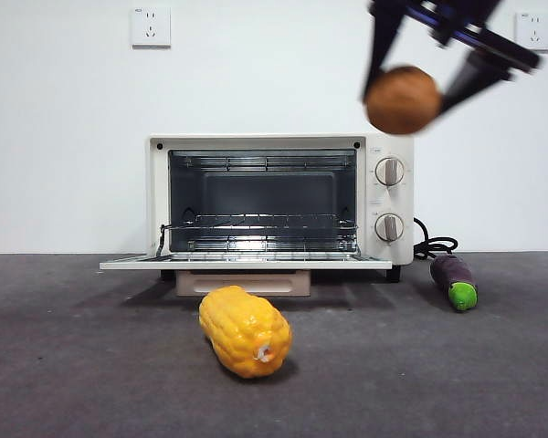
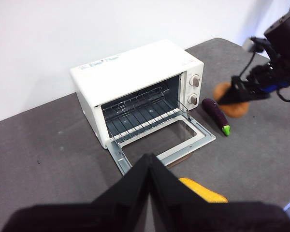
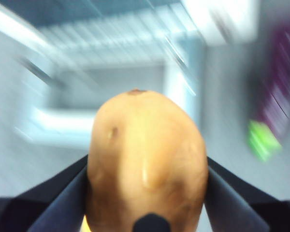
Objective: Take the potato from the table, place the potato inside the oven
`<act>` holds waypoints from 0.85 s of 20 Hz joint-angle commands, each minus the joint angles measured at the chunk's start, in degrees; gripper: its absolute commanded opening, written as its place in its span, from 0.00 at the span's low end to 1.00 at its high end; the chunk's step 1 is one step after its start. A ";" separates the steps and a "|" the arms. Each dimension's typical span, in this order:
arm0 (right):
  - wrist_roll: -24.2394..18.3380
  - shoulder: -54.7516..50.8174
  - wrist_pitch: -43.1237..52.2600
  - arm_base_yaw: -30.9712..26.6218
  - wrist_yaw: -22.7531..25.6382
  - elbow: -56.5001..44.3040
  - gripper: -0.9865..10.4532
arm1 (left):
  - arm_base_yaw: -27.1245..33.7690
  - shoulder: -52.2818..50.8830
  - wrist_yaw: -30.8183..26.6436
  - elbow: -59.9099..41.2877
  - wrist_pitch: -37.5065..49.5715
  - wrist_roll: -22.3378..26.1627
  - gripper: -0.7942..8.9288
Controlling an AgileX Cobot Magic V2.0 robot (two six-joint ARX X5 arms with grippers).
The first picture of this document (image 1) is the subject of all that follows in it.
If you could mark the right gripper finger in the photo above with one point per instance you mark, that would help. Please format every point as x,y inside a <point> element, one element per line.
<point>475,80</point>
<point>386,41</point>

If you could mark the beige oven knob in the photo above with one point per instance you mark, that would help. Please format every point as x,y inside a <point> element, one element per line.
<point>389,227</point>
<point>390,171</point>

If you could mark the cream white toaster oven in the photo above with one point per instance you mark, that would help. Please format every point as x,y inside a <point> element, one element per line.
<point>390,201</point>

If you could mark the purple toy eggplant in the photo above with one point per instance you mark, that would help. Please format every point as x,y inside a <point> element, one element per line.
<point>452,274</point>

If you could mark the yellow toy corn cob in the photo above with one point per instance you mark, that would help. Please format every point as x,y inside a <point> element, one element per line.
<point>237,328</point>

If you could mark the white wall socket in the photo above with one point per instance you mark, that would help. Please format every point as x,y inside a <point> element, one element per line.
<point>151,27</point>
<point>536,38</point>

